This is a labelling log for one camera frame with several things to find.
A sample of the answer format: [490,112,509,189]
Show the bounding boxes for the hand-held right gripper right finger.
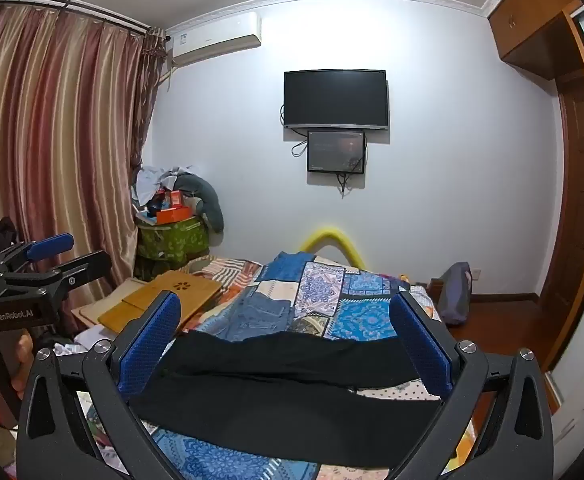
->
[388,290,555,480]

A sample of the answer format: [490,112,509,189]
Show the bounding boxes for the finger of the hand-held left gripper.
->
[0,232,75,273]
[0,250,112,306]

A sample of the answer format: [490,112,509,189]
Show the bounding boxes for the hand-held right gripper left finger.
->
[16,291,183,480]

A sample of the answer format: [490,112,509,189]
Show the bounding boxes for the black pants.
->
[129,330,445,466]

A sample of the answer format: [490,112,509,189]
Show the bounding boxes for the person's left hand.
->
[12,332,36,401]

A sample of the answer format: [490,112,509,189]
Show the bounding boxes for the light wooden board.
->
[70,277,147,328]

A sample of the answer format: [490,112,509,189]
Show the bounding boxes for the bamboo lap desk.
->
[98,270,223,333]

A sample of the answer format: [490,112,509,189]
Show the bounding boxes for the purple backpack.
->
[437,261,473,326]

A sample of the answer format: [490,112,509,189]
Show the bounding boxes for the patchwork bedspread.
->
[72,252,478,480]

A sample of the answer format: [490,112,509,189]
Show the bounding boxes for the white cloth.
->
[54,327,117,356]

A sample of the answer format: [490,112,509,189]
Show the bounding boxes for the green storage box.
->
[134,215,210,281]

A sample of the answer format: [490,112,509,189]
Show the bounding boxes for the orange box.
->
[156,205,193,224]

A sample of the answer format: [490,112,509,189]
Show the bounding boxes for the blue denim jeans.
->
[212,290,295,343]

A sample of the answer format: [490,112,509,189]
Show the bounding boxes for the pale blue cloth pile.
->
[134,165,200,206]

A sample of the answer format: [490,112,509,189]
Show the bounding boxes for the striped pink curtain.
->
[0,2,167,331]

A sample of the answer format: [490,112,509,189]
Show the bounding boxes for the orange yellow bed sheet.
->
[452,400,478,461]

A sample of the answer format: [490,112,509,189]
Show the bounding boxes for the grey plush toy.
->
[172,170,225,233]

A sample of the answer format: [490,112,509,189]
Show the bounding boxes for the yellow foam tube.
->
[299,227,365,266]

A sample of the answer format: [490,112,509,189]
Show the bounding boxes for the wooden wardrobe cabinet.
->
[534,10,584,376]

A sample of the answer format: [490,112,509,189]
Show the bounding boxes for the curtain rod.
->
[0,0,167,36]

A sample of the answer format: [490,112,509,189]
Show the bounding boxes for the white air conditioner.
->
[166,11,263,67]

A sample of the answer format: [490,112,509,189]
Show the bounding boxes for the wooden overhead cabinet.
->
[487,0,584,81]

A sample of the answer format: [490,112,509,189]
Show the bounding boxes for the small wall screen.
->
[307,130,366,174]

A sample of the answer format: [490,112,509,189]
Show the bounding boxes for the black wall television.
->
[284,70,389,131]

